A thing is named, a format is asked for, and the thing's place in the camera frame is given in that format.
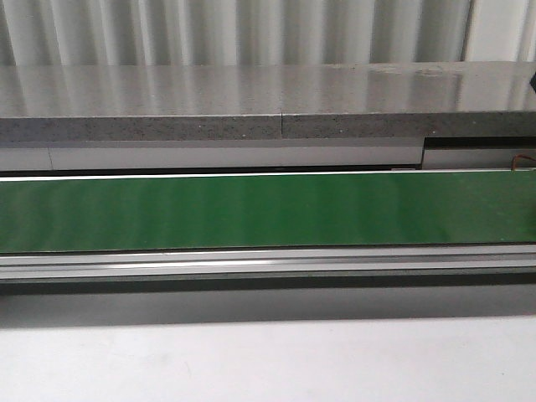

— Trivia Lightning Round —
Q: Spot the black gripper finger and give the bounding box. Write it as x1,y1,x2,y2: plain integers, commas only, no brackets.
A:
530,74,536,92

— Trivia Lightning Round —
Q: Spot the green conveyor belt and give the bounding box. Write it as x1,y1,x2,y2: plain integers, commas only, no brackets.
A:
1,171,535,254

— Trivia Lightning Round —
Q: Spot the white pleated curtain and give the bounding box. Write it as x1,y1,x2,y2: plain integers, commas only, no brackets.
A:
0,0,536,68

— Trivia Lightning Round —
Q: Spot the red orange cable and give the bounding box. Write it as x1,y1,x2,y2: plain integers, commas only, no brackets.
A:
508,155,536,172

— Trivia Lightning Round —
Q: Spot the aluminium conveyor front rail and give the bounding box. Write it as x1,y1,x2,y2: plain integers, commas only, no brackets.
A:
1,245,535,283

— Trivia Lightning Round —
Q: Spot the white conveyor back rail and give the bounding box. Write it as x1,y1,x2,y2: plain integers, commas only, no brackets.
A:
1,137,535,172

